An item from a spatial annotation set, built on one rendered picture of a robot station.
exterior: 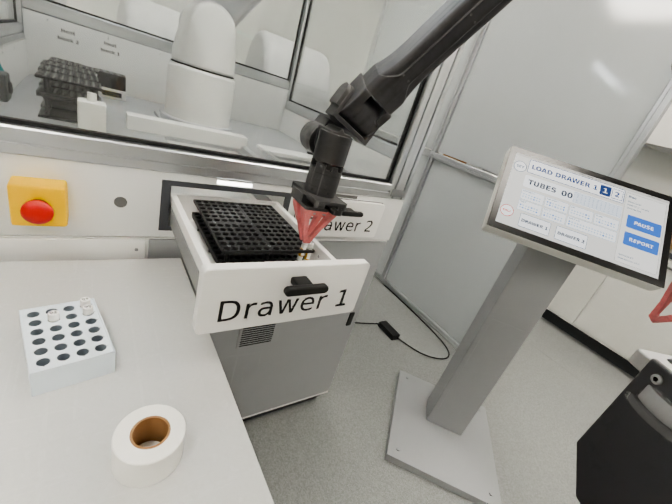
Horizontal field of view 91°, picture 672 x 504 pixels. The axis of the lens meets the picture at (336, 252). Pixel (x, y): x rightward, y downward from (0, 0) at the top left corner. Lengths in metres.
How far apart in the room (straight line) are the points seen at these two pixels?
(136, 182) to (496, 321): 1.21
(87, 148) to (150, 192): 0.12
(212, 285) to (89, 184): 0.36
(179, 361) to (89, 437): 0.14
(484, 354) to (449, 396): 0.26
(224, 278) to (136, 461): 0.21
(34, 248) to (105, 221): 0.12
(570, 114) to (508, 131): 0.30
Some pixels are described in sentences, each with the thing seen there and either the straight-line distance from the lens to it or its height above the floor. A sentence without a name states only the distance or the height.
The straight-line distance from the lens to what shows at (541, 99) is 2.15.
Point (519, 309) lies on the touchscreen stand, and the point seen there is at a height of 0.69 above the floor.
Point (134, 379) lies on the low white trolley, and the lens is 0.55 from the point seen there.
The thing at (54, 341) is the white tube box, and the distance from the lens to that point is 0.57.
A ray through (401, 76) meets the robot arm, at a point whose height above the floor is 1.22.
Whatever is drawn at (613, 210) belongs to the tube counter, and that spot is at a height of 1.11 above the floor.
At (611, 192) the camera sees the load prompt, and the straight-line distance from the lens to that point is 1.38.
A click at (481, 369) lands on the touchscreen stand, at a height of 0.40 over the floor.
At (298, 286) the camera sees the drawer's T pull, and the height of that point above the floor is 0.91.
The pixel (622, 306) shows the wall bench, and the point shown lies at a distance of 3.25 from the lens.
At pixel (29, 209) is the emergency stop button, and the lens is 0.71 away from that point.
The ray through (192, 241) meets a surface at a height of 0.89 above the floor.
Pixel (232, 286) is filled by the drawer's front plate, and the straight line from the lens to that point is 0.49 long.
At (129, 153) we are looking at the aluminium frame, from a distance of 0.74.
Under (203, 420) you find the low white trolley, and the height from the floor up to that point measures 0.76.
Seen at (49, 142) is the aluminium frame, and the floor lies 0.97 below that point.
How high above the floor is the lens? 1.17
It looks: 24 degrees down
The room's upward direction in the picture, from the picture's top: 18 degrees clockwise
